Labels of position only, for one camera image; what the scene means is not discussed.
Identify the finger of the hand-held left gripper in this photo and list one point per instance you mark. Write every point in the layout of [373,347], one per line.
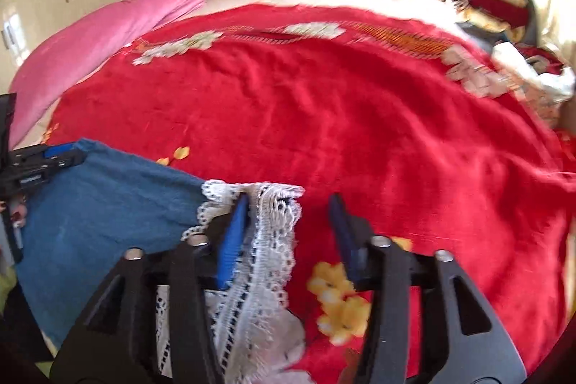
[60,151]

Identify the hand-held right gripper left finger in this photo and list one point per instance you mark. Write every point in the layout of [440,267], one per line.
[231,244]

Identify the yellow-green cloth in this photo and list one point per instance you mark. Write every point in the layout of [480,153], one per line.
[6,287]

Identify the pink quilt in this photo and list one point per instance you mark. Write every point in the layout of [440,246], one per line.
[99,37]

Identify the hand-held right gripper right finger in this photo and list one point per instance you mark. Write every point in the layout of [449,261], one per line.
[346,240]

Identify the red floral blanket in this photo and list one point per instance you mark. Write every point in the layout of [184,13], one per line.
[360,118]

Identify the blue pants with lace trim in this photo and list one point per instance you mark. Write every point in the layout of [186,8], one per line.
[112,213]

